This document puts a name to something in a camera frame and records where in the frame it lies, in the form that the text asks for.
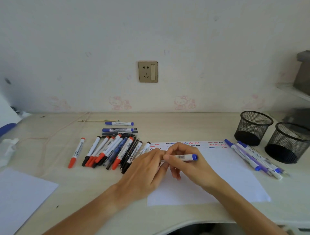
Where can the person's left hand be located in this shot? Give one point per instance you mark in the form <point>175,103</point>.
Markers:
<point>140,181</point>

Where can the person's right hand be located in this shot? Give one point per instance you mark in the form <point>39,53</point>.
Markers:
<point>198,172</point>

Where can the black slim pen silver tip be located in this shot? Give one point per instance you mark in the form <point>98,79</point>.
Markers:
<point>134,150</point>
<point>136,140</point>

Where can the blue slim pen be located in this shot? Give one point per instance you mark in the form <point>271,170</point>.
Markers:
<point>120,148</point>

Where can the white paper sheet with squiggles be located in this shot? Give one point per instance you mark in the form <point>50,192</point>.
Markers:
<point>237,184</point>

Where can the black click pen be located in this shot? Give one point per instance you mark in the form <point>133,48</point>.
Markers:
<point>109,135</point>

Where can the purple slim pen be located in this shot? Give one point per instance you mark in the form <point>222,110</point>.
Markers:
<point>253,159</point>

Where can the black mesh cup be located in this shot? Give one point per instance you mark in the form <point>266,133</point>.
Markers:
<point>287,142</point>
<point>253,128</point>

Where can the white slim pen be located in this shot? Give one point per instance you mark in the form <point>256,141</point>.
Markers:
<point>278,177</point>

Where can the person's left forearm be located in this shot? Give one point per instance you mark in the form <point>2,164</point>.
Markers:
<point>82,215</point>

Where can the person's right forearm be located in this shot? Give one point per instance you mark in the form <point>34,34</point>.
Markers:
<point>242,210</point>

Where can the light wooden table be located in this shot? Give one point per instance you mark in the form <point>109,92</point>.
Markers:
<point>72,188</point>

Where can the paper-wrapped chopsticks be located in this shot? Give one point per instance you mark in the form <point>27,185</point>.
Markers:
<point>94,120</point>

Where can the blank white paper sheet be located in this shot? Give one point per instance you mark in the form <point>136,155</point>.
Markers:
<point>19,198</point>

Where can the small white scrap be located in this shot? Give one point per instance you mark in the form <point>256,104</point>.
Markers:
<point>25,114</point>

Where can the crumpled white tissue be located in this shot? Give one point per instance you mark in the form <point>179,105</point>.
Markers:
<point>6,151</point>

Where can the white plastic bag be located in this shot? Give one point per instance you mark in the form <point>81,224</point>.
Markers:
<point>7,113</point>

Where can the gold wall socket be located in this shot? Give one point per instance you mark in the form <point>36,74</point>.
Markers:
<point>144,72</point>

